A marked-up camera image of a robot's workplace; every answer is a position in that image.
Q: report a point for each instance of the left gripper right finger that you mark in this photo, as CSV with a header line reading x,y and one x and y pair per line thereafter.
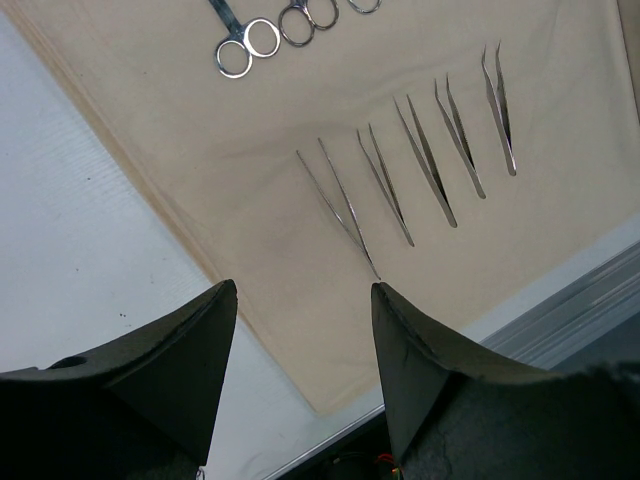
x,y
458,410

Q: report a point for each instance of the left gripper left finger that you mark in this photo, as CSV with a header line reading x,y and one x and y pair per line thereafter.
x,y
142,406

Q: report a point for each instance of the straight silver tweezers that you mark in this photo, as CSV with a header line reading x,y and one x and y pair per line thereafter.
x,y
383,178
426,160

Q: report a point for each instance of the curved tip silver tweezers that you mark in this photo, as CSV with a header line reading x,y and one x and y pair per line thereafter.
x,y
453,122

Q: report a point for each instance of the surgical forceps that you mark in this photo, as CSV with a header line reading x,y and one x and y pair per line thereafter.
x,y
349,221

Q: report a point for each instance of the beige cloth wrap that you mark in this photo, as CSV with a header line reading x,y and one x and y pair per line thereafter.
x,y
216,157

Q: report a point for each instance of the surgical scissors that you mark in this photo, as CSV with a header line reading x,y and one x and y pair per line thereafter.
x,y
239,36

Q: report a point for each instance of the silver ring-handled hemostat clamp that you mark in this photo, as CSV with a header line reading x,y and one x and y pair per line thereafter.
x,y
365,7

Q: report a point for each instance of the metal instrument tray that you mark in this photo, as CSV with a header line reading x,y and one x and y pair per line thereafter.
x,y
629,12

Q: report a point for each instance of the front aluminium rail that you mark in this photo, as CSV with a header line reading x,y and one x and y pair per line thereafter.
x,y
564,312

